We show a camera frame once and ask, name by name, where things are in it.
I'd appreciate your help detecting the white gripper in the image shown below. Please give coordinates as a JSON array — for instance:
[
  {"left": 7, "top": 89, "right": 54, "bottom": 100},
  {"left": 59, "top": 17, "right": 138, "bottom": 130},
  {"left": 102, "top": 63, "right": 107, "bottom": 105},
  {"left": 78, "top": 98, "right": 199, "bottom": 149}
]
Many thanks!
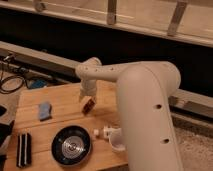
[{"left": 79, "top": 79, "right": 97, "bottom": 105}]

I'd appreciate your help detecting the blue box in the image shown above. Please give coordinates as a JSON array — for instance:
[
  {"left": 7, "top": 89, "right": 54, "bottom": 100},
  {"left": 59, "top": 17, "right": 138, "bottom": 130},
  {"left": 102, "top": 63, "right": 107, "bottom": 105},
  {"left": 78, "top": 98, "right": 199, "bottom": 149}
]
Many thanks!
[{"left": 27, "top": 78, "right": 47, "bottom": 89}]

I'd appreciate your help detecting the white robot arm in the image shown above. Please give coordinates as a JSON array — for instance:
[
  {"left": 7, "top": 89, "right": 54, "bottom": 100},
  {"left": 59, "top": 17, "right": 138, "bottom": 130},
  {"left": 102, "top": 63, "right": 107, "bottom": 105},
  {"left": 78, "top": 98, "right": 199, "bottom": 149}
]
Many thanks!
[{"left": 75, "top": 57, "right": 184, "bottom": 171}]

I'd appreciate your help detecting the dark red pepper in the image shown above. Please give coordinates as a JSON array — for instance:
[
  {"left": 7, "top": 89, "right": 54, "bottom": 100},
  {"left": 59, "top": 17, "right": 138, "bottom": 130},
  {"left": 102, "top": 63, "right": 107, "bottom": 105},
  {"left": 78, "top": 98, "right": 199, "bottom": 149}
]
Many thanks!
[{"left": 82, "top": 99, "right": 95, "bottom": 115}]

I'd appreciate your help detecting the black coiled cable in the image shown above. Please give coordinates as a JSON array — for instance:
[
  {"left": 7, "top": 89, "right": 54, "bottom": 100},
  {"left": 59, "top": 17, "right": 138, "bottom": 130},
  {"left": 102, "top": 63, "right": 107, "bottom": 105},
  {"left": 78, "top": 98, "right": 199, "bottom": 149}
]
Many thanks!
[{"left": 0, "top": 63, "right": 29, "bottom": 95}]

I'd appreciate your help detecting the white plastic cup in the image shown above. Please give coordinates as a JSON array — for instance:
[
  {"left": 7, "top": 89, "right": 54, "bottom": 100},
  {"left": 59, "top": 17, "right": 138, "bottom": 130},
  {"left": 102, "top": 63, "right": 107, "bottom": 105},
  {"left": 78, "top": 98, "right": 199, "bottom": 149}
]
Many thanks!
[{"left": 109, "top": 129, "right": 125, "bottom": 152}]

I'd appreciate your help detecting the black and white striped block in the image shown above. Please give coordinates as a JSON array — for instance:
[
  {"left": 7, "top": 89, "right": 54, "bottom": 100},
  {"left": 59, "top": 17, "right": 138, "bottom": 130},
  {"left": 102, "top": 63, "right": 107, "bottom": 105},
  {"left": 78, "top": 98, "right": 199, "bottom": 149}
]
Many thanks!
[{"left": 16, "top": 133, "right": 32, "bottom": 168}]

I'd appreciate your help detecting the white toy faucet piece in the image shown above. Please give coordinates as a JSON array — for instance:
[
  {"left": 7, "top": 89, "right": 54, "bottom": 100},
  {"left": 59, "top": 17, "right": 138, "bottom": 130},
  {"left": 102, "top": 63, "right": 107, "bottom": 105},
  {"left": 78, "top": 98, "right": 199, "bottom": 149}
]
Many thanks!
[{"left": 93, "top": 126, "right": 118, "bottom": 139}]

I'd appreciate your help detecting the wooden board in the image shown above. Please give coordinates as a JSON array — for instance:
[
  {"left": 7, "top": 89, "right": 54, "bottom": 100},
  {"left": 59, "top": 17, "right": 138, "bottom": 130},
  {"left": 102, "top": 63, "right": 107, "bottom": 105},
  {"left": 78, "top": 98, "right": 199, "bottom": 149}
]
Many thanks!
[{"left": 3, "top": 81, "right": 127, "bottom": 171}]

